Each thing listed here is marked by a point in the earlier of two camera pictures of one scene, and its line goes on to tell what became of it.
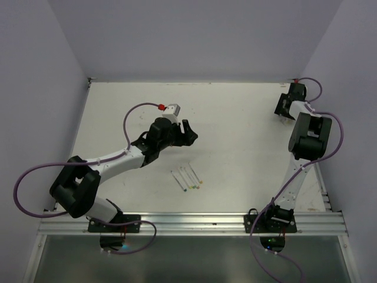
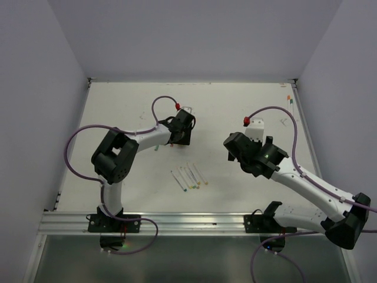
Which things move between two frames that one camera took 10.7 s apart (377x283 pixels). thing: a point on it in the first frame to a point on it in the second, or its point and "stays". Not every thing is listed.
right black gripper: x=280 y=109 to x=230 y=155
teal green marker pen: x=178 y=181 stays
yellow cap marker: x=184 y=179 stays
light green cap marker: x=193 y=186 stays
